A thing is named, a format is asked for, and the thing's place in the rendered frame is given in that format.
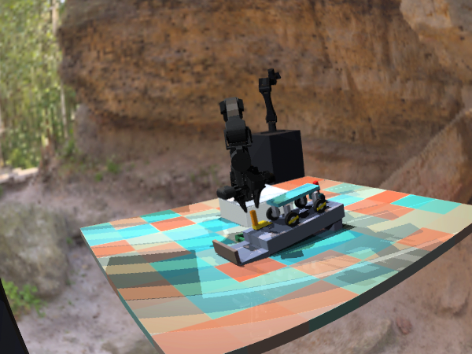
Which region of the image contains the green tray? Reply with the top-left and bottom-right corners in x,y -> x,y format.
235,233 -> 245,242

